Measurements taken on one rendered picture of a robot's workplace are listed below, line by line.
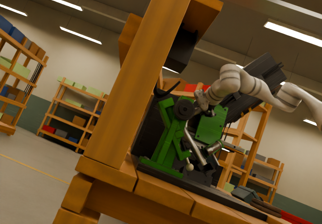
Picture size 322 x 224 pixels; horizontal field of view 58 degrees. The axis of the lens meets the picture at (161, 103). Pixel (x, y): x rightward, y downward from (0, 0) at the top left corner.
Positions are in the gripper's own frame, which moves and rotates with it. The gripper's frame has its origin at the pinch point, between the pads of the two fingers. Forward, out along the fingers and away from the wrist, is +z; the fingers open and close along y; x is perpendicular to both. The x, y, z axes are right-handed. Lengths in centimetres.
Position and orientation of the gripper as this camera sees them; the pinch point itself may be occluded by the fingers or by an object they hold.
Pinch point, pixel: (201, 108)
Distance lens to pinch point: 133.2
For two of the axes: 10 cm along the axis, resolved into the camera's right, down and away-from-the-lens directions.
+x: -8.9, 3.0, -3.3
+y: -4.0, -8.8, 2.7
